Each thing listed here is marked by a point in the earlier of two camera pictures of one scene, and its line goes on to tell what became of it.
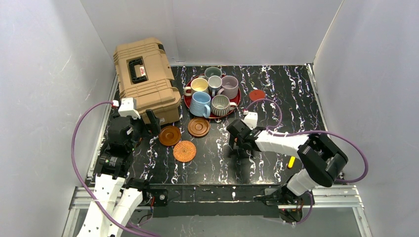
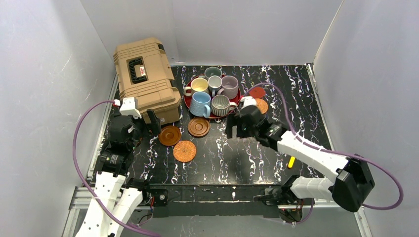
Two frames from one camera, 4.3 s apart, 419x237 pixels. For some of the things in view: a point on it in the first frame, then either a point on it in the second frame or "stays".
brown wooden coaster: [169, 136] stays
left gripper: [139, 126] stays
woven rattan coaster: [184, 151] stays
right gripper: [238, 141] → [238, 123]
